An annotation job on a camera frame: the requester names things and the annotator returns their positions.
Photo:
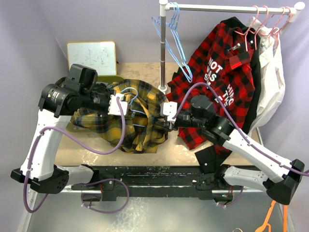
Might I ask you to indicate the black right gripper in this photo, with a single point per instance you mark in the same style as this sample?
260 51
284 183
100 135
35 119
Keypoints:
169 125

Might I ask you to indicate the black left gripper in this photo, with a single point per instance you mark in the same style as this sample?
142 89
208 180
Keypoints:
108 94

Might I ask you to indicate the yellow plaid flannel shirt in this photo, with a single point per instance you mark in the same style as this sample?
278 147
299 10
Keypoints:
142 134

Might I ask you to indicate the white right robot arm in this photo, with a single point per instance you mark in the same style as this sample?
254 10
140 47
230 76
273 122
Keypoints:
275 175

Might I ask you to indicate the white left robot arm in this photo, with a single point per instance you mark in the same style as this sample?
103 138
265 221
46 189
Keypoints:
57 104

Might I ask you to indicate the red black plaid shirt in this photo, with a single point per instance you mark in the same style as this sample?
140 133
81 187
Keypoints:
222 62

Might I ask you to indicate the white shirt on rack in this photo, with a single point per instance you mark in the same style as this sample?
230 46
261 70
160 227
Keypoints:
272 79

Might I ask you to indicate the pink hanger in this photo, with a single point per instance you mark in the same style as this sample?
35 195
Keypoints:
289 16
245 34
274 33
261 24

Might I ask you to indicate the olive green plastic bin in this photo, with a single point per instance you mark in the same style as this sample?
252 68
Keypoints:
101 79

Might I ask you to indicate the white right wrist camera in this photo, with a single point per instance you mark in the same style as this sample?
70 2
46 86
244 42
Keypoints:
169 110

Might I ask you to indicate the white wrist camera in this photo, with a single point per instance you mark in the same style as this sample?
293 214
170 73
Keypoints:
169 110
117 102

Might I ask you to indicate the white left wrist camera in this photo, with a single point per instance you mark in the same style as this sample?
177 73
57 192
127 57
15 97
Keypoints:
117 102

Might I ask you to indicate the small whiteboard yellow frame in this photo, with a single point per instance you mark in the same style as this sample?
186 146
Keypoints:
98 55

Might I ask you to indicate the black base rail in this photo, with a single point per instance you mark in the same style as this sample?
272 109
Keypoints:
111 182

